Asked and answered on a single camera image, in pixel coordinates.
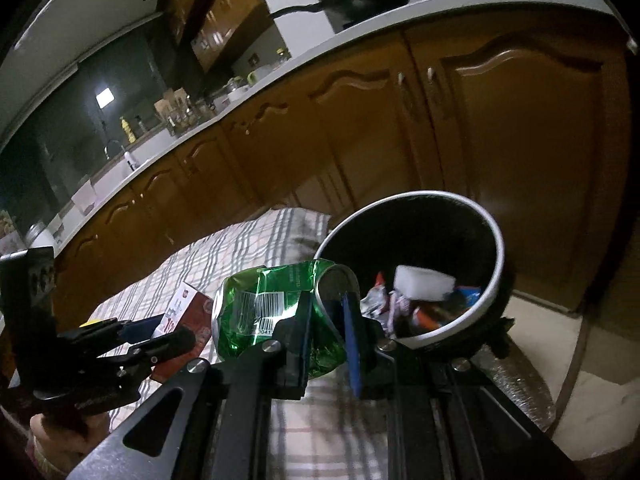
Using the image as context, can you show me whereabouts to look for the crushed green can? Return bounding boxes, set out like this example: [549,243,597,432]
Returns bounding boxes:
[211,257,361,380]

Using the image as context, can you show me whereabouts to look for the red white wrapper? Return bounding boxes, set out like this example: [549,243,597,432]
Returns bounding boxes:
[360,271,413,338]

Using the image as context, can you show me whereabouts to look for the red and white box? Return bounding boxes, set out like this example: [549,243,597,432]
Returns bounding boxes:
[150,282,217,382]

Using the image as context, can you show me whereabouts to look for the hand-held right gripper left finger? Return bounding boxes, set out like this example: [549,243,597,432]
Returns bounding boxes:
[65,291,315,480]

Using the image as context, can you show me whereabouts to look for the wooden wall cabinet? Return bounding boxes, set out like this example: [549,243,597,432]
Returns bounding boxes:
[162,0,273,73]

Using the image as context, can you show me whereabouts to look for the row of condiment jars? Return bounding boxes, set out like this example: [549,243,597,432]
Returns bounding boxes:
[152,87,221,133]

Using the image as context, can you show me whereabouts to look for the orange and blue snack packet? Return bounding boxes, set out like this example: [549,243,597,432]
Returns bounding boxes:
[411,284,483,332]

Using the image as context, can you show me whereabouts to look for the crinkled plastic sheet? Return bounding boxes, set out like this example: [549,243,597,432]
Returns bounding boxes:
[470,345,557,432]

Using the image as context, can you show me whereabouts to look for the dark kitchen window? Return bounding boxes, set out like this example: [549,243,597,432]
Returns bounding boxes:
[0,25,193,241]

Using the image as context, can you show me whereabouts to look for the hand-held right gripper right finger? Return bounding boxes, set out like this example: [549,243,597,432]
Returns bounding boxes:
[341,291,588,480]

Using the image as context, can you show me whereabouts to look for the person's left hand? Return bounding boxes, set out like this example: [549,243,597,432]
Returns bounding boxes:
[27,407,113,478]

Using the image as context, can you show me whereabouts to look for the white trash bin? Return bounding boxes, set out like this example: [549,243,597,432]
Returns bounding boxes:
[312,190,517,361]

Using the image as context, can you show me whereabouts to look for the wooden kitchen cabinet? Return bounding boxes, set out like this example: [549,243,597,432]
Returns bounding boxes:
[50,7,633,321]

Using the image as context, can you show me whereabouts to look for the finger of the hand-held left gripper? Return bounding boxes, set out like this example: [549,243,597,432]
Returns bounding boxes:
[119,326,197,377]
[65,313,167,357]

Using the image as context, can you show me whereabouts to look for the plaid blanket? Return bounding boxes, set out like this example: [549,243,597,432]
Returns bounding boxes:
[82,206,396,480]

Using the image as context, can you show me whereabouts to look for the person's left forearm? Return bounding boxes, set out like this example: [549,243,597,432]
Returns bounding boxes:
[22,435,68,480]

